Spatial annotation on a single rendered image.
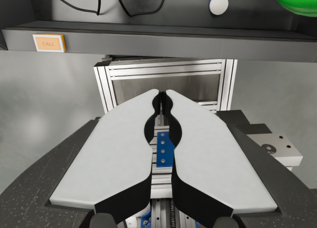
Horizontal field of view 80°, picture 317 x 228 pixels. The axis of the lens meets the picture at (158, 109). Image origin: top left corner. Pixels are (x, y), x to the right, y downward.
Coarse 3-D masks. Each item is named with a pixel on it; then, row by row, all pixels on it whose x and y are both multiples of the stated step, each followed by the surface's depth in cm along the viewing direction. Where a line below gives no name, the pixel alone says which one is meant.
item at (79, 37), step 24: (24, 24) 40; (48, 24) 41; (72, 24) 42; (96, 24) 43; (120, 24) 45; (24, 48) 37; (72, 48) 37; (96, 48) 36; (120, 48) 36; (144, 48) 36; (168, 48) 36; (192, 48) 36; (216, 48) 36; (240, 48) 36; (264, 48) 36; (288, 48) 36; (312, 48) 36
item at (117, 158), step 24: (144, 96) 10; (120, 120) 8; (144, 120) 8; (96, 144) 7; (120, 144) 7; (144, 144) 7; (72, 168) 6; (96, 168) 6; (120, 168) 6; (144, 168) 6; (72, 192) 5; (96, 192) 5; (120, 192) 5; (144, 192) 6; (120, 216) 6
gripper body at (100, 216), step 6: (96, 216) 5; (102, 216) 5; (108, 216) 5; (90, 222) 5; (96, 222) 5; (102, 222) 5; (108, 222) 5; (114, 222) 5; (216, 222) 5; (222, 222) 5; (228, 222) 5; (234, 222) 5
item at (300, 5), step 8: (280, 0) 15; (288, 0) 14; (296, 0) 13; (304, 0) 12; (312, 0) 11; (288, 8) 14; (296, 8) 13; (304, 8) 12; (312, 8) 11; (312, 16) 12
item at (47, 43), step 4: (36, 40) 35; (40, 40) 35; (44, 40) 35; (48, 40) 35; (52, 40) 35; (56, 40) 35; (40, 44) 35; (44, 44) 35; (48, 44) 35; (52, 44) 35; (56, 44) 35; (64, 44) 36; (40, 48) 35; (44, 48) 35; (48, 48) 35; (52, 48) 35; (56, 48) 35; (60, 48) 35; (64, 48) 36
